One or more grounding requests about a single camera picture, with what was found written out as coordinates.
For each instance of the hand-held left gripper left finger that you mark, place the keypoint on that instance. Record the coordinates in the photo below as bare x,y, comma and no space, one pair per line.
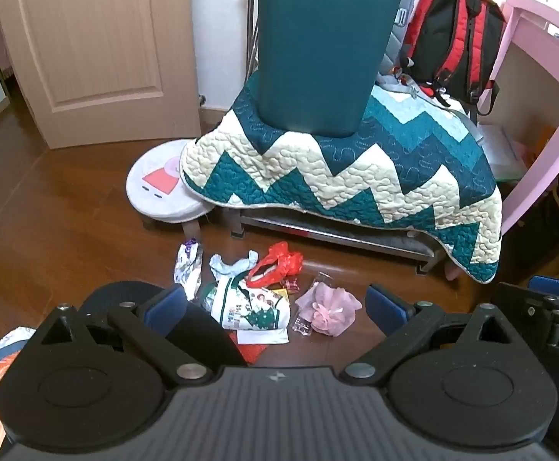
165,305

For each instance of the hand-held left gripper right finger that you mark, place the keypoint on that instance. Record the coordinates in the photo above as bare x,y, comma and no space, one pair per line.
384,309

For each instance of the green white printed bag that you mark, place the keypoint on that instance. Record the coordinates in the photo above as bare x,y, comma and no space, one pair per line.
253,308

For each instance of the orange foam net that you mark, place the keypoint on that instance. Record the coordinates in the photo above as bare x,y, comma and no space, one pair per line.
256,353

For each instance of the teal plastic bin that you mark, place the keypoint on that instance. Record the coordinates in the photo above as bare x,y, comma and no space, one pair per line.
318,57

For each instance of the silver purple wrapper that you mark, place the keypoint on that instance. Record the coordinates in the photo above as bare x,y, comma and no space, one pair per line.
186,267

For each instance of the pink mesh pouch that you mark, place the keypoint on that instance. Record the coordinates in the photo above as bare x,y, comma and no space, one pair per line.
331,310

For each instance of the white blue wrapper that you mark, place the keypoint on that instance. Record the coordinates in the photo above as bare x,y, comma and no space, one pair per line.
231,267

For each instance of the small red yellow wrapper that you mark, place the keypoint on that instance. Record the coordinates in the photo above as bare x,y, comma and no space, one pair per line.
290,285

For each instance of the white paper slip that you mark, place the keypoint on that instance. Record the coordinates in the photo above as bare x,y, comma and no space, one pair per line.
265,337

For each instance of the round white pig-print stool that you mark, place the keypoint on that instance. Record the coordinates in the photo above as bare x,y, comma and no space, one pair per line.
159,197

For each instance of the red plastic bag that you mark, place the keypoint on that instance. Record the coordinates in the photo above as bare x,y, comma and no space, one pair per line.
280,260

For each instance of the teal white zigzag quilt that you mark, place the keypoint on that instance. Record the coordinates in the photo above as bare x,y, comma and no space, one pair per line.
356,173

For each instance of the orange cardboard box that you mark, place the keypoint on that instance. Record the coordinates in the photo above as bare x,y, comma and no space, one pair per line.
541,146

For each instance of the pink desk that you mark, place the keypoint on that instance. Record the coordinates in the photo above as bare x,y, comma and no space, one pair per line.
524,24

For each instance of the beige wooden door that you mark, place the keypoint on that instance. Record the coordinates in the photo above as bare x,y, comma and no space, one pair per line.
97,48

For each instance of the red black backpack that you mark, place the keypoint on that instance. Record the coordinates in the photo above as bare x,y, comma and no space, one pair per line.
452,33

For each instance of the purple grey backpack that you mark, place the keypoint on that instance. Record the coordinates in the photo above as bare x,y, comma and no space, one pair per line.
400,29

